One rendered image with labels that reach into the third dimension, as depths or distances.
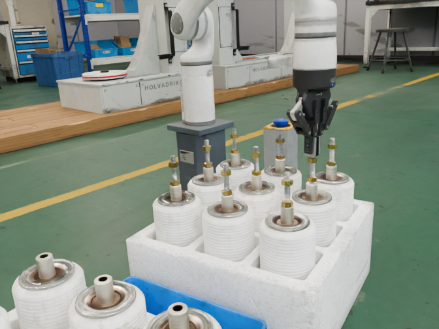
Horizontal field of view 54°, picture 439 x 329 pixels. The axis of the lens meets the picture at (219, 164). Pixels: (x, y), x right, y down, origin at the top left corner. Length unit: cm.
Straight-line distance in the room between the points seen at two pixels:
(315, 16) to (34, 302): 59
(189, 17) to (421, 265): 85
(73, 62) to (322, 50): 469
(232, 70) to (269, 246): 290
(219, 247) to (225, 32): 291
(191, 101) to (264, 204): 49
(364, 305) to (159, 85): 233
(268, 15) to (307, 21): 654
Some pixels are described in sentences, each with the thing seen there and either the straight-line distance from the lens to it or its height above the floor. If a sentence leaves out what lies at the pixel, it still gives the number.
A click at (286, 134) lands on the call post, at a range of 111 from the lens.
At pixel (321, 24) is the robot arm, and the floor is 57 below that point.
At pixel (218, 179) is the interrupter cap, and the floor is 25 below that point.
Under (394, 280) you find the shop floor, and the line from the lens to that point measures 109.
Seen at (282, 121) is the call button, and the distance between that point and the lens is 113.
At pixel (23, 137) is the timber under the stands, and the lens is 250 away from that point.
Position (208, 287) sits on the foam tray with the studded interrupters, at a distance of 79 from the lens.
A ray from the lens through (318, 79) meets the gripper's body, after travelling 75.
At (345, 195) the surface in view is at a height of 23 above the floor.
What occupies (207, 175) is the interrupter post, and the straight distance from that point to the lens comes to 93.
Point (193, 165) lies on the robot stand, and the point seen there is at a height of 19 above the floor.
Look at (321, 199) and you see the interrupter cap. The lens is 83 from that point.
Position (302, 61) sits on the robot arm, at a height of 51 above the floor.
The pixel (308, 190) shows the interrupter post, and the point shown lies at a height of 27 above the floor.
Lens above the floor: 57
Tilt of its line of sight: 18 degrees down
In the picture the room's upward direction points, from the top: 3 degrees counter-clockwise
